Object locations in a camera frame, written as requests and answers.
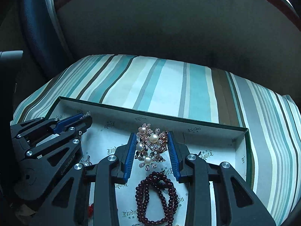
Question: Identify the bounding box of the dark red bead bracelet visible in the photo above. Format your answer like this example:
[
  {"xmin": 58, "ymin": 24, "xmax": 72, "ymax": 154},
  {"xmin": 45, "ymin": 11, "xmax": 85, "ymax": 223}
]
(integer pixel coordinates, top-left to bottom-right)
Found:
[{"xmin": 135, "ymin": 171, "xmax": 179, "ymax": 226}]

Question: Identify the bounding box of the striped teal bedsheet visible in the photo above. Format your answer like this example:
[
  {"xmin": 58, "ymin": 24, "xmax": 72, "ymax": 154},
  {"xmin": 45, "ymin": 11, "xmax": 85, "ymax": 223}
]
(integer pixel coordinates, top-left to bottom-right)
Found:
[{"xmin": 14, "ymin": 54, "xmax": 301, "ymax": 226}]

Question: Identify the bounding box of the green box with white lining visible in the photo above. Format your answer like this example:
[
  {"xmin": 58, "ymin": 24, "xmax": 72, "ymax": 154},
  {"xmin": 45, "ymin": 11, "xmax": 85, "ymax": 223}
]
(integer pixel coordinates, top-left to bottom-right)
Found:
[{"xmin": 43, "ymin": 96, "xmax": 254, "ymax": 226}]

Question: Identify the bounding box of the large pearl rhinestone brooch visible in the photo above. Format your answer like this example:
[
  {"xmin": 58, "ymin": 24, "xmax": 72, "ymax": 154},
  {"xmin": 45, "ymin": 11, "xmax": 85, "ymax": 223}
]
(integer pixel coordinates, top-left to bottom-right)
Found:
[{"xmin": 135, "ymin": 123, "xmax": 170, "ymax": 172}]

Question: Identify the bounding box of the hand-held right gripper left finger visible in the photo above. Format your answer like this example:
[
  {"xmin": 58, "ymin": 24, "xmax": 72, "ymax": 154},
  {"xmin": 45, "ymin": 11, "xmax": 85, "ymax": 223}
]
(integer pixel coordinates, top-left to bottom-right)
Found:
[{"xmin": 30, "ymin": 132, "xmax": 138, "ymax": 226}]

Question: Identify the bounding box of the blue curtain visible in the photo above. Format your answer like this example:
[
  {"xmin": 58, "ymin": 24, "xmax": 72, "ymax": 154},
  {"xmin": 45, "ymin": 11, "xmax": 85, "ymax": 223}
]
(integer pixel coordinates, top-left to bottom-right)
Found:
[{"xmin": 20, "ymin": 0, "xmax": 71, "ymax": 80}]

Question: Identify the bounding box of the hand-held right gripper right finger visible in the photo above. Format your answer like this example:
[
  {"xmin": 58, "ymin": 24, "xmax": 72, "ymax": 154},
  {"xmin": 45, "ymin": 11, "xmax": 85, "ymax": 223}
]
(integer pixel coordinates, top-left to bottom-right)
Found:
[{"xmin": 167, "ymin": 131, "xmax": 277, "ymax": 226}]

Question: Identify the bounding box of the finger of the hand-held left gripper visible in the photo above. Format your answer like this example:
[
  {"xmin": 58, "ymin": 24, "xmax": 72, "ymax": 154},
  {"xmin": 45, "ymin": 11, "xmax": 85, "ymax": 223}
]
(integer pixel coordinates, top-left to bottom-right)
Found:
[
  {"xmin": 11, "ymin": 113, "xmax": 83, "ymax": 140},
  {"xmin": 21, "ymin": 116, "xmax": 93, "ymax": 159}
]

